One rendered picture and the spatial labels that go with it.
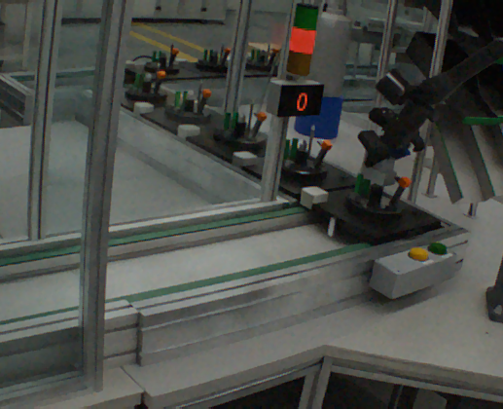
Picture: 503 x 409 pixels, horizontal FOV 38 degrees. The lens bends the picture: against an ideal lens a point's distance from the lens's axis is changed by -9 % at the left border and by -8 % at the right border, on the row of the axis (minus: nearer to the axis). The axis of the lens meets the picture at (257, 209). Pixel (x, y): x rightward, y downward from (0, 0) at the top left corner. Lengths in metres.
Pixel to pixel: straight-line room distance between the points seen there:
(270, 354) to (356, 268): 0.28
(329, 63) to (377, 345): 1.38
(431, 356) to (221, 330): 0.40
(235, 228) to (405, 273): 0.37
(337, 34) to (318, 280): 1.33
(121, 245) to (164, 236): 0.10
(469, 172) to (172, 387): 1.05
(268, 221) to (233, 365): 0.48
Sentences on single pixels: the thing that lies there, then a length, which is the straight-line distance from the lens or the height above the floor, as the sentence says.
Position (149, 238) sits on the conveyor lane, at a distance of 1.51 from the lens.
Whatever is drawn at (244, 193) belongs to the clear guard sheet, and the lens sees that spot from 1.69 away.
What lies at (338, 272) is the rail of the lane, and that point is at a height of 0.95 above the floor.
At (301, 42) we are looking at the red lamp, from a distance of 1.61.
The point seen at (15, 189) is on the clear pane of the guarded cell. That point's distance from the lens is 0.98.
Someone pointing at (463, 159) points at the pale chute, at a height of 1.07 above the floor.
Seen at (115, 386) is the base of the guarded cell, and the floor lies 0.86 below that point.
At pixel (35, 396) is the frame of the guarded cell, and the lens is 1.14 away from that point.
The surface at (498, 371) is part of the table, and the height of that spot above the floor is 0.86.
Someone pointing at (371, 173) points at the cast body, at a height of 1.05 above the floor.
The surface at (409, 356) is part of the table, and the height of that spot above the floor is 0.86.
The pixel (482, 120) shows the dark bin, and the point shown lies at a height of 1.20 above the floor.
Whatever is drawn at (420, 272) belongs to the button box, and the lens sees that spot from 1.57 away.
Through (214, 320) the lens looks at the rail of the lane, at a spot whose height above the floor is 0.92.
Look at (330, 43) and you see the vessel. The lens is 2.62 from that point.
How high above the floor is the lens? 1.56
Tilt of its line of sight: 21 degrees down
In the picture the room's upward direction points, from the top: 9 degrees clockwise
